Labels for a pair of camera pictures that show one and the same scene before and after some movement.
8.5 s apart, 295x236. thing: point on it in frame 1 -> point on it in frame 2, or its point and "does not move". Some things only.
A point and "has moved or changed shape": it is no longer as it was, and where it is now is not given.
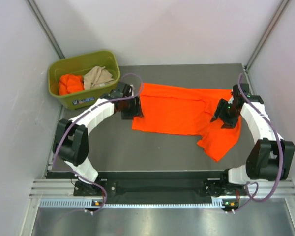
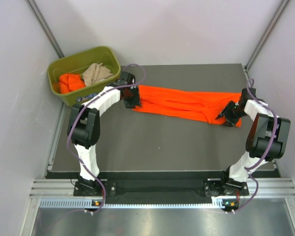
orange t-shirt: x=187 y=111 has moved or changed shape
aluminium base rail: x=60 y=193 does not move
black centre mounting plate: x=156 y=191 does not move
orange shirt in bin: x=69 y=83 does not move
